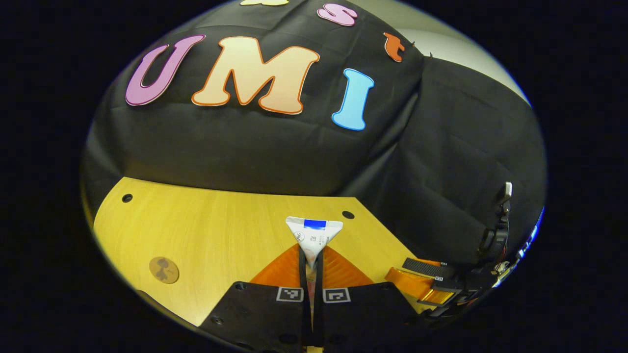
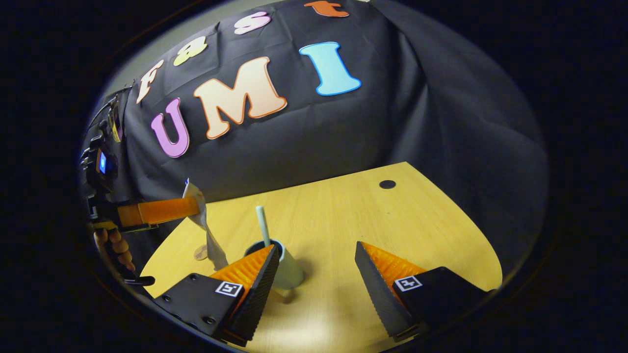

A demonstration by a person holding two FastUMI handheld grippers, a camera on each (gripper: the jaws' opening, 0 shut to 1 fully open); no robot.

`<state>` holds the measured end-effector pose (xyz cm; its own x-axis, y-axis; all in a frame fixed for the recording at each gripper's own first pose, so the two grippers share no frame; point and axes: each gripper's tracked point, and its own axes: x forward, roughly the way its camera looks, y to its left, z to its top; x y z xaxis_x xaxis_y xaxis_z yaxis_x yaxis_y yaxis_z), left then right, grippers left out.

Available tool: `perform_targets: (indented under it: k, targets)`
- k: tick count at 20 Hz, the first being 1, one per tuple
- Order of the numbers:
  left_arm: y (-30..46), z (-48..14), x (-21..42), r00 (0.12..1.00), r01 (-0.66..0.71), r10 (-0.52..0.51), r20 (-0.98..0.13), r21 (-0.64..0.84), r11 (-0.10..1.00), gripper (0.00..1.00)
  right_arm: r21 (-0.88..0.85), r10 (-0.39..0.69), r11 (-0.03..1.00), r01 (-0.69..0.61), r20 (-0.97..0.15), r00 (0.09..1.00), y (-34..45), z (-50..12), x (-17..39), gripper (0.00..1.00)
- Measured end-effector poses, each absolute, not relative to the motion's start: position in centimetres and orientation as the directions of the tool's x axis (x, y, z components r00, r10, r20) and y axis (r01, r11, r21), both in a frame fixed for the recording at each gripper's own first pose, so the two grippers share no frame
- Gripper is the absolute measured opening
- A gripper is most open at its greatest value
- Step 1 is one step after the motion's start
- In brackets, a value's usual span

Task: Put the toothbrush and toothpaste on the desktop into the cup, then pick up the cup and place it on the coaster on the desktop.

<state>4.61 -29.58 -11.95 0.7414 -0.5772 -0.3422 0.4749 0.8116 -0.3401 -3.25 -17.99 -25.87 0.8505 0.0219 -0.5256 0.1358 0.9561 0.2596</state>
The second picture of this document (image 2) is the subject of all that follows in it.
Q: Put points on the white toothbrush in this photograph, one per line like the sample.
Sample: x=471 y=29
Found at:
x=263 y=225

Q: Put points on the black backdrop cloth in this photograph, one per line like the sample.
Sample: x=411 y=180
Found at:
x=319 y=137

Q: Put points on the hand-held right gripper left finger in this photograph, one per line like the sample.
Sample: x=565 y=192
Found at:
x=257 y=294

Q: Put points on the white toothpaste tube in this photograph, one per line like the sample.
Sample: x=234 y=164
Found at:
x=213 y=245

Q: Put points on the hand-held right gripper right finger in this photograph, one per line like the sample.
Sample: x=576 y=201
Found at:
x=378 y=294

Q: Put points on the yellow wooden desktop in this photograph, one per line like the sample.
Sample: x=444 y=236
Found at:
x=373 y=220

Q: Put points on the pale blue-lined cup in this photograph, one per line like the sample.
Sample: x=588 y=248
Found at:
x=290 y=272

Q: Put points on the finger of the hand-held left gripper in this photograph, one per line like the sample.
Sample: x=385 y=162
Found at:
x=162 y=212

